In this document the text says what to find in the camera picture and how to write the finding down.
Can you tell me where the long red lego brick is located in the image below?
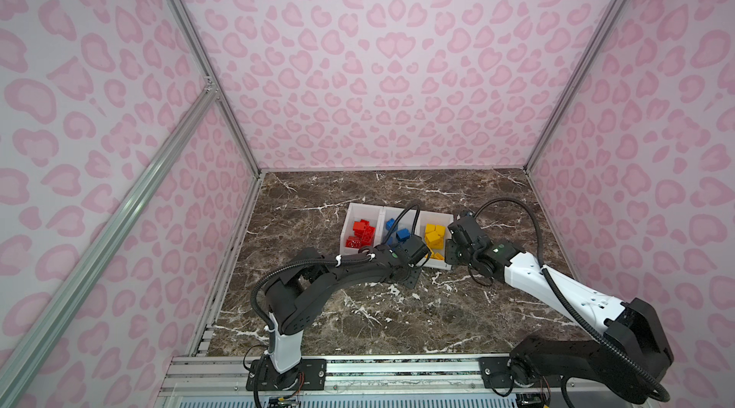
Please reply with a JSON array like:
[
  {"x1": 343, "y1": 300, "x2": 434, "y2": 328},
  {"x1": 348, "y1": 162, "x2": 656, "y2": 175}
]
[{"x1": 345, "y1": 219, "x2": 376, "y2": 249}]

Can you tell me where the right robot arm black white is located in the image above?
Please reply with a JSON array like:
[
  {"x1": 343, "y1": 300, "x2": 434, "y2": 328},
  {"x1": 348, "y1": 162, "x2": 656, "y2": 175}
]
[{"x1": 448, "y1": 215, "x2": 674, "y2": 404}]

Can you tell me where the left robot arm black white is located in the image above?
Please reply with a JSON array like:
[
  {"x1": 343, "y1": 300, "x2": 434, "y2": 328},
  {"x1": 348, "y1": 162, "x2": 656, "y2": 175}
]
[{"x1": 251, "y1": 235, "x2": 431, "y2": 375}]

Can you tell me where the white three-compartment bin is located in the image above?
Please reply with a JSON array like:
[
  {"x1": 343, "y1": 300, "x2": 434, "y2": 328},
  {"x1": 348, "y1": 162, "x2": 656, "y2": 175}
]
[{"x1": 339, "y1": 202, "x2": 454, "y2": 270}]

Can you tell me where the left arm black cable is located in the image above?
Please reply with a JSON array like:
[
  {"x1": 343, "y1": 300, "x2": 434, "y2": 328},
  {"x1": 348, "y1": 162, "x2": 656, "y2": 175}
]
[{"x1": 250, "y1": 203, "x2": 423, "y2": 329}]

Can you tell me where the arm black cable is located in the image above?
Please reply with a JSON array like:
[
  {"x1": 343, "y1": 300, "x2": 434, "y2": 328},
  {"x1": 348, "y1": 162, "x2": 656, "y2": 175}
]
[
  {"x1": 250, "y1": 203, "x2": 423, "y2": 329},
  {"x1": 473, "y1": 196, "x2": 672, "y2": 403}
]

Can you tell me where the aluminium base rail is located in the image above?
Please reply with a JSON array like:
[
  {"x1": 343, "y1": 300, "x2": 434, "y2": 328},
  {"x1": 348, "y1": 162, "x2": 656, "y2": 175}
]
[{"x1": 154, "y1": 351, "x2": 656, "y2": 408}]

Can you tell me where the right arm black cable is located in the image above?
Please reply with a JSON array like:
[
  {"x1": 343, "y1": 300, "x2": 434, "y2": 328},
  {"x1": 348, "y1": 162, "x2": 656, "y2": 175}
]
[{"x1": 473, "y1": 196, "x2": 672, "y2": 403}]

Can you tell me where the aluminium frame strut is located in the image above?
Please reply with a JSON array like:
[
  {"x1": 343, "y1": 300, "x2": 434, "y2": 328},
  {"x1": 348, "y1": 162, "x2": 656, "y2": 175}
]
[{"x1": 1, "y1": 88, "x2": 217, "y2": 403}]

